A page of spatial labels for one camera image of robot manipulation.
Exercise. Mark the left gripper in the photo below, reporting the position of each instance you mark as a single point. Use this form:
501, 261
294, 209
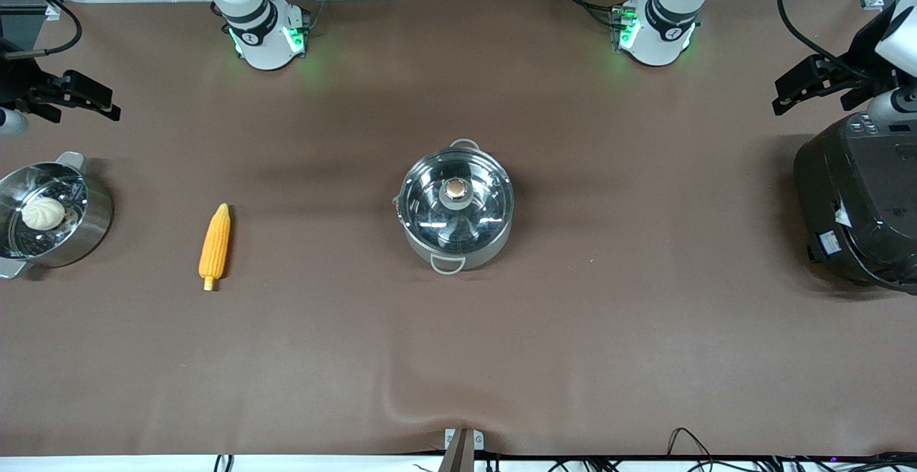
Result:
862, 76

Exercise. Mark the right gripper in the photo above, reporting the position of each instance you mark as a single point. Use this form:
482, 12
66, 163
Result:
16, 87

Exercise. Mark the yellow corn cob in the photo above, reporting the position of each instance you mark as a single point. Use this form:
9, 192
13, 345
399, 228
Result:
215, 243

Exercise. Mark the glass pot lid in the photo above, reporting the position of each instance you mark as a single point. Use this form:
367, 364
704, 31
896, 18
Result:
430, 200

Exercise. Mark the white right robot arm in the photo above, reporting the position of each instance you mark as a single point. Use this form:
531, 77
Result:
261, 28

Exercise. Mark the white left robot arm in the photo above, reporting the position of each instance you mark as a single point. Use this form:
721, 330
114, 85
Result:
659, 31

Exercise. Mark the steel steamer pot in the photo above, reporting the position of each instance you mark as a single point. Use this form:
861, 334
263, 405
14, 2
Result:
94, 228

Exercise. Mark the stainless steel pot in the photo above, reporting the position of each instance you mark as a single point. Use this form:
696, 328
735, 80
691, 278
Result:
488, 256

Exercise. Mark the white steamed bun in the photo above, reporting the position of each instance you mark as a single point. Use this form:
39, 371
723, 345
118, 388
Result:
43, 213

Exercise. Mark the black rice cooker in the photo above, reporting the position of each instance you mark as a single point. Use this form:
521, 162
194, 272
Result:
860, 193

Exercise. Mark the brown table mat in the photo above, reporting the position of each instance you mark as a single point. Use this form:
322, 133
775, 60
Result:
286, 357

